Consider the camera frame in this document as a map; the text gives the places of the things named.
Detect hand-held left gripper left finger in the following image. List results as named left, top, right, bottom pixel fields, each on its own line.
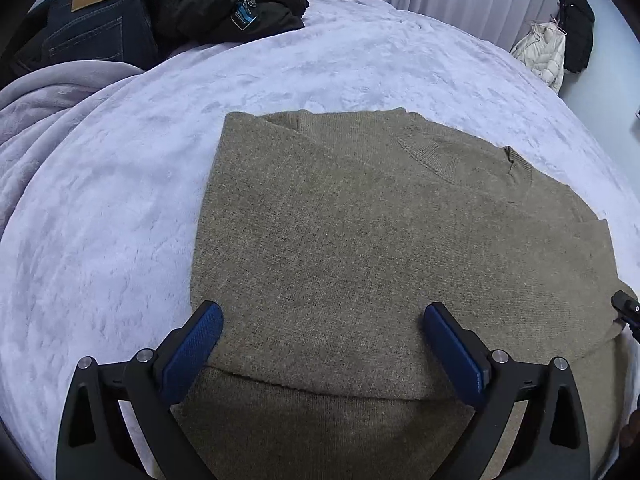
left=55, top=301, right=224, bottom=480

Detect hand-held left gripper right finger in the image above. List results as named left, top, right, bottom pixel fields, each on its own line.
left=422, top=301, right=593, bottom=480

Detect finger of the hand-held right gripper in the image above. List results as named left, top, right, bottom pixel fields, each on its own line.
left=611, top=290, right=640, bottom=343

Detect olive knit sweater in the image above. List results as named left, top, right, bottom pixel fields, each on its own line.
left=150, top=106, right=638, bottom=480

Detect dark blue jeans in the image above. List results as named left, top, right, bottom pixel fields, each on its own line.
left=12, top=0, right=158, bottom=73

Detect white fluffy bed blanket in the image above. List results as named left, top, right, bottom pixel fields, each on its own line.
left=0, top=0, right=640, bottom=480

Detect black hanging coat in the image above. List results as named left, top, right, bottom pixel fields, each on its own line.
left=559, top=0, right=596, bottom=75

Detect grey fleece blanket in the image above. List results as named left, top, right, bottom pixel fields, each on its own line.
left=0, top=60, right=146, bottom=231

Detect black jacket with blue tag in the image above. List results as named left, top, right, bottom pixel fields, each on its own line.
left=107, top=0, right=308, bottom=58

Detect white puffer jacket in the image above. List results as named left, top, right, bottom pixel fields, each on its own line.
left=510, top=21, right=566, bottom=93

